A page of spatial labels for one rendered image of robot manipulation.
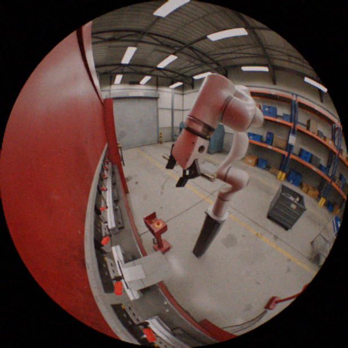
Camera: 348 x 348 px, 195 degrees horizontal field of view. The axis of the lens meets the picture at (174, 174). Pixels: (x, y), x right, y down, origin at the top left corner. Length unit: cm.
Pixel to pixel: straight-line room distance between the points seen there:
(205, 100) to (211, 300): 185
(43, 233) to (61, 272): 8
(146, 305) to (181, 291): 92
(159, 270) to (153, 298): 23
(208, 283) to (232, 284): 36
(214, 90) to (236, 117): 8
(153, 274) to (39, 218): 59
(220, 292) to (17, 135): 194
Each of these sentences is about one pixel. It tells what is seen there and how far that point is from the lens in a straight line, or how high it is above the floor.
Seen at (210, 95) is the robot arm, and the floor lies 174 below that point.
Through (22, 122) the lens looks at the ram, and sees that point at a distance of 27.
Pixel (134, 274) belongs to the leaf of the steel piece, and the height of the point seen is 100.
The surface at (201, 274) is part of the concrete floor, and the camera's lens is 172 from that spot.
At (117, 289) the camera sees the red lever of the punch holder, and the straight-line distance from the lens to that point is 40.
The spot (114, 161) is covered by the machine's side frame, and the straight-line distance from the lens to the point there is 242.
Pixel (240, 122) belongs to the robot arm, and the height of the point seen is 168.
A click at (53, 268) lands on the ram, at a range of 25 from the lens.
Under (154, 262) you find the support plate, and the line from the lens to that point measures 70.
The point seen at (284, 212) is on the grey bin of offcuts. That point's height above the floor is 38.
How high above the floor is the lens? 167
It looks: 29 degrees down
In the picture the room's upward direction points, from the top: straight up
